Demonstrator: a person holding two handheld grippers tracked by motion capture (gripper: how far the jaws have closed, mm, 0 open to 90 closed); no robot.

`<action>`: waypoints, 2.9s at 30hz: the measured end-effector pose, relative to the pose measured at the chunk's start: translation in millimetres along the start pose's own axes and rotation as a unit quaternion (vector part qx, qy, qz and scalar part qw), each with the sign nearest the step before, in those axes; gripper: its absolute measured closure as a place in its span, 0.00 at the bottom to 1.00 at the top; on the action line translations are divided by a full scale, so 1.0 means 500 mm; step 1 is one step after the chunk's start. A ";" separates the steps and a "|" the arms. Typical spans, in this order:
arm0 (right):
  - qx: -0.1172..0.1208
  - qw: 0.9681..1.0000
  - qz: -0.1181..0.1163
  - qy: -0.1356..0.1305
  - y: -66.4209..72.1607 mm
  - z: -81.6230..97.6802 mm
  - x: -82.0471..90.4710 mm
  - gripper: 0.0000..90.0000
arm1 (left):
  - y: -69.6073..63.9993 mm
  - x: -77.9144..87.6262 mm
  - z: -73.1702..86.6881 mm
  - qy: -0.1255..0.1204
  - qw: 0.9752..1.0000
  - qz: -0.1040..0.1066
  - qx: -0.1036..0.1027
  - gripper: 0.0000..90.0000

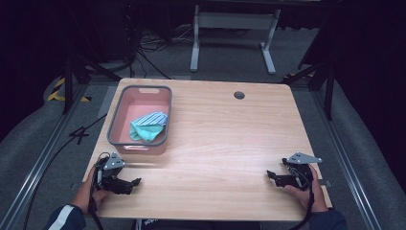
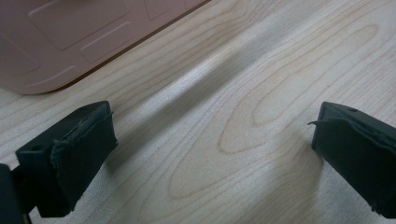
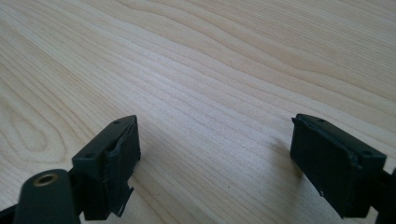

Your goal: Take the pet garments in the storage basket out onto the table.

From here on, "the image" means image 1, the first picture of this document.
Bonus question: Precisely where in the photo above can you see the person's left hand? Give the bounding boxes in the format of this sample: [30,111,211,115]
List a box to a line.
[70,165,112,216]

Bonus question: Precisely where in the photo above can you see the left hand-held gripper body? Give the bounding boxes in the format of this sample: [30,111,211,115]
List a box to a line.
[94,151,129,192]

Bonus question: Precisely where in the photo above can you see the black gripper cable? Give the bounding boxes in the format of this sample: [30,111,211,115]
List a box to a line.
[87,152,111,230]
[295,176,316,230]

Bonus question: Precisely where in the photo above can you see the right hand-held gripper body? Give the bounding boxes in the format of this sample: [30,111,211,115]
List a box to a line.
[282,151,323,190]

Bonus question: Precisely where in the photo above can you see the bundle of black floor cables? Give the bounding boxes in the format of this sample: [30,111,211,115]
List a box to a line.
[126,22,194,81]

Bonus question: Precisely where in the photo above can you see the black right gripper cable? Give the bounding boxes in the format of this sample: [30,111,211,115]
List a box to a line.
[295,176,316,230]

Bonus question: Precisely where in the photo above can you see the grey metal floor rail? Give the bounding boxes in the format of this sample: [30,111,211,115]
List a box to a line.
[0,83,94,230]
[309,90,383,230]

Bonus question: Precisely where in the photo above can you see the teal sock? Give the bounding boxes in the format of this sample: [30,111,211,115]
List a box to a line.
[128,123,165,144]

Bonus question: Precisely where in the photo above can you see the black metal stand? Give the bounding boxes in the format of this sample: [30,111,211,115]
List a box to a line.
[61,52,123,115]
[280,56,337,122]

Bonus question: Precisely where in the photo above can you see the person's right hand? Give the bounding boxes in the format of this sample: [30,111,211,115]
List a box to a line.
[282,164,329,214]

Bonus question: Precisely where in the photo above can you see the pink basket with grey rim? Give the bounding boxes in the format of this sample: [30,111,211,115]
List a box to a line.
[106,84,173,156]

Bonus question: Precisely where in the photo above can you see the blue white striped sock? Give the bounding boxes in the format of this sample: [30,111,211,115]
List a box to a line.
[131,110,169,127]

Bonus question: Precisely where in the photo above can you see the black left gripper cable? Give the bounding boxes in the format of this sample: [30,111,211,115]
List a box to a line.
[87,152,111,230]

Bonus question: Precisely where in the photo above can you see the white metal desk frame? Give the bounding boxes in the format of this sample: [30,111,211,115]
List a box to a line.
[190,4,282,76]

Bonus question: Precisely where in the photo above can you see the yellow black hazard tape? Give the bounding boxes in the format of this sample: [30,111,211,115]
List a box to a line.
[46,77,93,104]

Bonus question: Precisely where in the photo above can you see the black floor cable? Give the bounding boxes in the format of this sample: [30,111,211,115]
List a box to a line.
[21,113,108,230]

